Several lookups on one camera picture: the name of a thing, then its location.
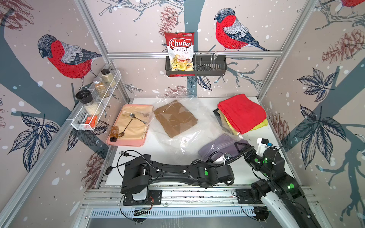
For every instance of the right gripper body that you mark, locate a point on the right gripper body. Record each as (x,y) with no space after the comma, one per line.
(254,160)

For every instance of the yellow green garment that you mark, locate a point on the yellow green garment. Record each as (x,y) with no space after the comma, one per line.
(242,124)

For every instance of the purple garment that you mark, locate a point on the purple garment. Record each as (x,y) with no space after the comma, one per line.
(224,144)

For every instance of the red garment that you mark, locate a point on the red garment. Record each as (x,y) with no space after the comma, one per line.
(240,104)

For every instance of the clear plastic vacuum bag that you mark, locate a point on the clear plastic vacuum bag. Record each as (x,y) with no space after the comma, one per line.
(185,146)

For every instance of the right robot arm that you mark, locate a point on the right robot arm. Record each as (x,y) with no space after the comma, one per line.
(278,191)

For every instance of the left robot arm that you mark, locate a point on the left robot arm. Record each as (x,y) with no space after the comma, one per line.
(141,172)

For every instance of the Chuba cassava chips bag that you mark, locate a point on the Chuba cassava chips bag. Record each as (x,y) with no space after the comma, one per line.
(180,47)

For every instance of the brown folded garment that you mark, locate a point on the brown folded garment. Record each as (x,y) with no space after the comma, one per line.
(175,118)

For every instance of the pink tray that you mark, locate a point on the pink tray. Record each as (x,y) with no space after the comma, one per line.
(133,143)

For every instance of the tan cloth on tray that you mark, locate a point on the tan cloth on tray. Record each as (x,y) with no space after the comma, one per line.
(136,130)

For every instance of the metal spoon on tray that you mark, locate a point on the metal spoon on tray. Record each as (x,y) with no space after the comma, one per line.
(132,115)

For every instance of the black plastic fork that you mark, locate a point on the black plastic fork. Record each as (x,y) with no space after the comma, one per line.
(126,154)

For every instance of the brown spoon on tray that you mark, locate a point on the brown spoon on tray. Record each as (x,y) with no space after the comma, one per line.
(123,132)

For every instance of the amber bottle on tray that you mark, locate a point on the amber bottle on tray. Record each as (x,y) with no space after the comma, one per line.
(114,134)

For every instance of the black plastic spoon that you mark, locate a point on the black plastic spoon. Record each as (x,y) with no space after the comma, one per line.
(110,168)

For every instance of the small orange box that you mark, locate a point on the small orange box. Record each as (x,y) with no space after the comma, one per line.
(91,121)

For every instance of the spice jar rear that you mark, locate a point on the spice jar rear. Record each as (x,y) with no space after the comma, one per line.
(108,78)

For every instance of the spice jar middle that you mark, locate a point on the spice jar middle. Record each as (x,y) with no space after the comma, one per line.
(101,88)

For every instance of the black lid spice jar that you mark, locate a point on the black lid spice jar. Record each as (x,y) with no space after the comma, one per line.
(91,106)

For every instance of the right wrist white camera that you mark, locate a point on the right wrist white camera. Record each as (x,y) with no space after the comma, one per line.
(261,144)

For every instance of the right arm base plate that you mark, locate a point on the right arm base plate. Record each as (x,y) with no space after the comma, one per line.
(244,196)

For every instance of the black wire basket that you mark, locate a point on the black wire basket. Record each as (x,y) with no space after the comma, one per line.
(212,65)

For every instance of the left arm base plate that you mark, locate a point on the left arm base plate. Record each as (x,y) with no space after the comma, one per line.
(145,198)

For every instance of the white wire shelf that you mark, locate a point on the white wire shelf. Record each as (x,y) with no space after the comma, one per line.
(78,122)

